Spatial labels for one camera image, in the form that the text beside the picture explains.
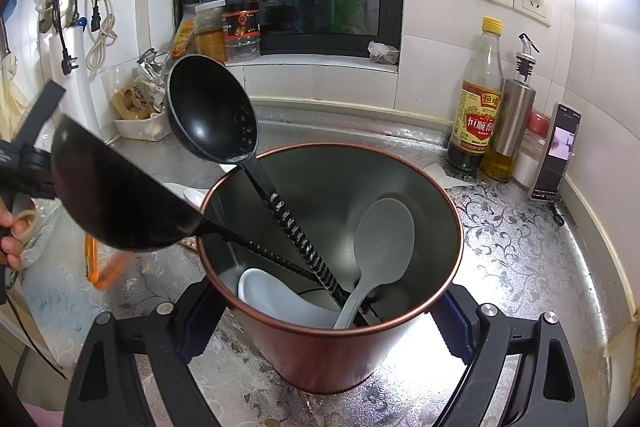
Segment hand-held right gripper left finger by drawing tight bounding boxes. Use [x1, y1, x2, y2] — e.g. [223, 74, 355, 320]
[62, 279, 223, 427]

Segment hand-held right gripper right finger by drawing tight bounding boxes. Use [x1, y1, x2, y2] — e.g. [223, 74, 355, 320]
[430, 284, 591, 427]

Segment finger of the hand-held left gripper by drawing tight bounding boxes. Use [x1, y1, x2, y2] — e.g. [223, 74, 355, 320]
[10, 79, 67, 148]

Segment wide white soup spoon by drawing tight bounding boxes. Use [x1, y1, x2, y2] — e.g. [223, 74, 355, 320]
[237, 268, 346, 329]

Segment orange handled peeler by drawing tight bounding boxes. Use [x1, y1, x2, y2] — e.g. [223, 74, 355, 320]
[84, 234, 128, 293]

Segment red metal utensil holder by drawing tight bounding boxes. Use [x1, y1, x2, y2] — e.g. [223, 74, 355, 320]
[196, 143, 466, 395]

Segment smooth white rice paddle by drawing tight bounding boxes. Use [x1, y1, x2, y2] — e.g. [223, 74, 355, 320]
[162, 182, 211, 212]

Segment black slotted ladle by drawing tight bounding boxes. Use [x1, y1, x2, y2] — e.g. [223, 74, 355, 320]
[167, 54, 383, 328]

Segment person's left hand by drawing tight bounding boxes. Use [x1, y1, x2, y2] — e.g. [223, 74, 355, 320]
[0, 197, 38, 273]

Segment yellowish rubber gloves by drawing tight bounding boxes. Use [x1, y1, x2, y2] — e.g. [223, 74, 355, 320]
[0, 54, 28, 142]

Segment crumpled foil packets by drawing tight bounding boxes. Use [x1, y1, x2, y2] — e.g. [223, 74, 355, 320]
[135, 48, 171, 108]

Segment orange packet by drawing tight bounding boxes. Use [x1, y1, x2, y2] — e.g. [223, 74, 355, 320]
[171, 4, 198, 60]

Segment yellow jar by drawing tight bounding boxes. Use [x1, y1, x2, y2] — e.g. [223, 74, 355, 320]
[194, 0, 228, 62]

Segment pink cloth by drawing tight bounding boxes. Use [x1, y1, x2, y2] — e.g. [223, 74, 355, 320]
[20, 399, 68, 427]

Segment black smartphone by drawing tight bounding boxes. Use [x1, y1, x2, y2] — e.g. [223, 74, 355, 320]
[528, 103, 585, 202]

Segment dark vinegar bottle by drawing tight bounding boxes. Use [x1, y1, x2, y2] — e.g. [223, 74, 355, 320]
[446, 17, 505, 172]

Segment stainless steel oil dispenser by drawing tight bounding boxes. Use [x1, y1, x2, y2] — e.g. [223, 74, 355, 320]
[481, 33, 540, 184]

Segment red lidded jar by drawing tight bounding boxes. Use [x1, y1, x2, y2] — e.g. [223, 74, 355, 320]
[512, 108, 551, 188]

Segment black power cable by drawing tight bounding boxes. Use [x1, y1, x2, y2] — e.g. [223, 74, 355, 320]
[50, 0, 83, 78]

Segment white coiled cable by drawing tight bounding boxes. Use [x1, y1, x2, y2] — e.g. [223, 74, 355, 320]
[85, 0, 118, 72]

